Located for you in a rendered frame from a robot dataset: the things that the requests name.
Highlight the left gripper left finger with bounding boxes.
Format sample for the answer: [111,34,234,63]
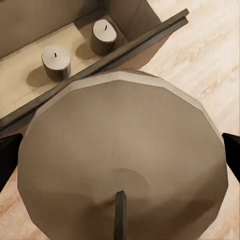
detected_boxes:
[0,133,24,193]

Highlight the pillar candle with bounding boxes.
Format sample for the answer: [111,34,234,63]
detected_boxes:
[41,45,71,82]
[17,67,229,240]
[90,19,117,56]

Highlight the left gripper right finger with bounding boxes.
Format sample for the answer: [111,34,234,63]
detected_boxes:
[222,132,240,182]

